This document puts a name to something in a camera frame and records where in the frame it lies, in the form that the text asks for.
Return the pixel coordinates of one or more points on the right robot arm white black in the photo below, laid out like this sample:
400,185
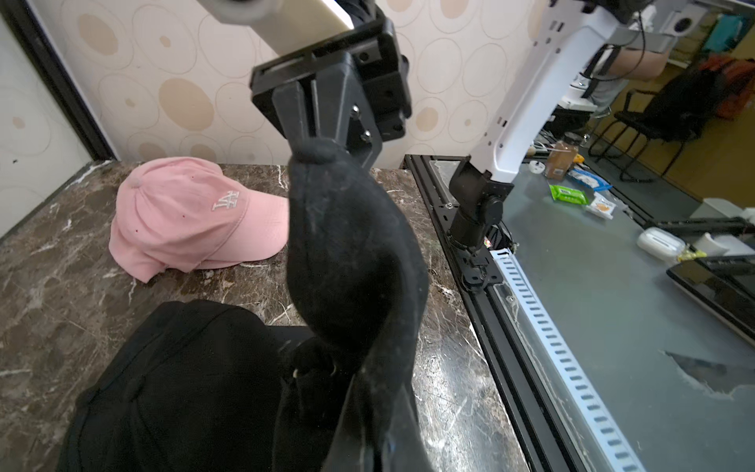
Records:
531,106

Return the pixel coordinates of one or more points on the green packet on desk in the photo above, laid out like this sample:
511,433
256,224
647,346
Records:
568,195

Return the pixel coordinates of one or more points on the dark tablet on desk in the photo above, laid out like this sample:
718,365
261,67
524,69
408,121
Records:
724,285

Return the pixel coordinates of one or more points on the black frame post right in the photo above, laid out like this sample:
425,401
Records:
29,32

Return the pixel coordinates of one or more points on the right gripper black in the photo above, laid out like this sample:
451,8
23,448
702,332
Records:
351,88

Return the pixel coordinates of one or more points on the pink LA cap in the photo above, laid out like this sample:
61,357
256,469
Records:
184,213

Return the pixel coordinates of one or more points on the white perforated cable duct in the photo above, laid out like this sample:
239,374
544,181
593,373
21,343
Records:
581,417

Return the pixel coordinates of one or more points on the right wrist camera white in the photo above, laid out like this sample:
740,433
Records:
284,25

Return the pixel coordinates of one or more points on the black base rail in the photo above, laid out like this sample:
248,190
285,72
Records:
540,432

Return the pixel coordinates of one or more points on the black office chair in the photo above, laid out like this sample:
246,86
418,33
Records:
677,113

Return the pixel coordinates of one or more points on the white earbuds case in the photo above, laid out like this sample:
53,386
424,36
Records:
661,244

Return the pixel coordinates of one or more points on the black cap with white label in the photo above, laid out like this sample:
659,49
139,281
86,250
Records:
357,277

